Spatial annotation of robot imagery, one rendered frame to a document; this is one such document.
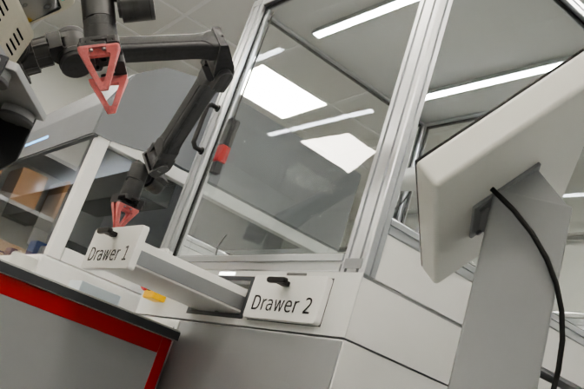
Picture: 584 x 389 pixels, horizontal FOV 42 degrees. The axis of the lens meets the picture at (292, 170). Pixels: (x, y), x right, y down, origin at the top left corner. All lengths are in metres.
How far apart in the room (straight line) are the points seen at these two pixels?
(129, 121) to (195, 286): 1.12
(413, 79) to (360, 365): 0.68
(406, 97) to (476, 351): 0.82
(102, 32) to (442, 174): 0.64
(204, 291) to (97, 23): 0.81
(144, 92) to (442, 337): 1.57
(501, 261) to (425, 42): 0.82
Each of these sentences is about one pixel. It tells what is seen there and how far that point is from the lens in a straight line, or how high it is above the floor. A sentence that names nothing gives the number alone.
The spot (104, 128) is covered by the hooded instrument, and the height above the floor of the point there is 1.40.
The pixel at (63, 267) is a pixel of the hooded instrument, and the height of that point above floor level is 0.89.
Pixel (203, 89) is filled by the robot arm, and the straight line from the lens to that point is 2.06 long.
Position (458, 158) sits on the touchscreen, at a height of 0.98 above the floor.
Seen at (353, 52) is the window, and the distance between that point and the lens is 2.16.
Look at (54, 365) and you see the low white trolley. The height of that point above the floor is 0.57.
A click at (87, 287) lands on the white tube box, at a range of 2.16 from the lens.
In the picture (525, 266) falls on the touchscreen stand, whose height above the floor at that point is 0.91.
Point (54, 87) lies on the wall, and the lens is 6.43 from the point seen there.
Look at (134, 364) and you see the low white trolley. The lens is 2.13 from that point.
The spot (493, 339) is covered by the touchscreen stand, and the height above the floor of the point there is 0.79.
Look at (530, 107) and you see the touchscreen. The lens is 1.11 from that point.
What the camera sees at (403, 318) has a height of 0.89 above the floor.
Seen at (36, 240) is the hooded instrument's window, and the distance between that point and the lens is 2.90.
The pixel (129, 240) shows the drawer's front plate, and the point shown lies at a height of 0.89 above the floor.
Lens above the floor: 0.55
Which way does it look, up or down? 19 degrees up
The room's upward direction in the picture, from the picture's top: 18 degrees clockwise
